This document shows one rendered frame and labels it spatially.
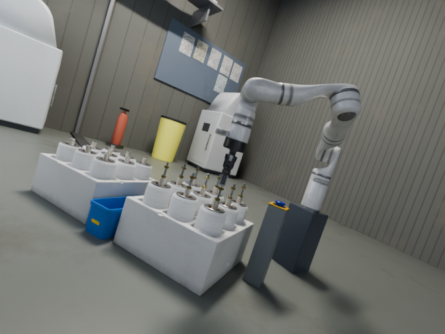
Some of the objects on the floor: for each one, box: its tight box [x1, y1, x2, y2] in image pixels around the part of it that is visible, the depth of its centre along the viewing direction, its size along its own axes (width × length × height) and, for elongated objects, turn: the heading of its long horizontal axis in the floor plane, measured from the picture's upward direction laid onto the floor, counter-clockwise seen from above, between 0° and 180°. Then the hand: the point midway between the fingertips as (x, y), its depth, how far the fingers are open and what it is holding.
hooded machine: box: [187, 92, 252, 178], centre depth 414 cm, size 70×58×135 cm
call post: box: [242, 204, 289, 288], centre depth 97 cm, size 7×7×31 cm
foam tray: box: [113, 195, 254, 296], centre depth 102 cm, size 39×39×18 cm
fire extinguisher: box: [105, 107, 130, 149], centre depth 337 cm, size 24×23×54 cm
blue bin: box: [85, 195, 138, 240], centre depth 106 cm, size 30×11×12 cm, turn 81°
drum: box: [152, 115, 187, 162], centre depth 372 cm, size 39×39×62 cm
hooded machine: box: [0, 0, 63, 134], centre depth 252 cm, size 63×56×124 cm
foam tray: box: [30, 153, 157, 225], centre depth 124 cm, size 39×39×18 cm
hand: (223, 180), depth 84 cm, fingers open, 6 cm apart
